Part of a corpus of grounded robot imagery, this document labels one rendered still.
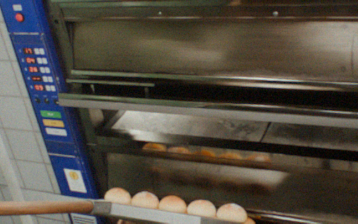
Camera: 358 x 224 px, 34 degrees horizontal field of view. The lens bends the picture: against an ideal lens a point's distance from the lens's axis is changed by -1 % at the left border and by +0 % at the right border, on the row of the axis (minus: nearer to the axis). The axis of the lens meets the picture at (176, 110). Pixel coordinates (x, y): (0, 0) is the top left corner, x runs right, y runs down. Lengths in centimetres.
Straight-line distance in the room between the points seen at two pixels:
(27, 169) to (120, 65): 78
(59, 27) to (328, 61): 89
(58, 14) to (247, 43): 65
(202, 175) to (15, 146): 81
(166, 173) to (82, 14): 65
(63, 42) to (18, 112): 43
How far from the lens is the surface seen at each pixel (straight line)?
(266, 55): 172
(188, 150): 201
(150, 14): 182
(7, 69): 226
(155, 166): 215
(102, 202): 156
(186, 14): 176
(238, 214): 188
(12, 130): 242
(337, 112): 159
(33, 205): 133
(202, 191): 209
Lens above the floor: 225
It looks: 29 degrees down
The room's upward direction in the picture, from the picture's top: 11 degrees counter-clockwise
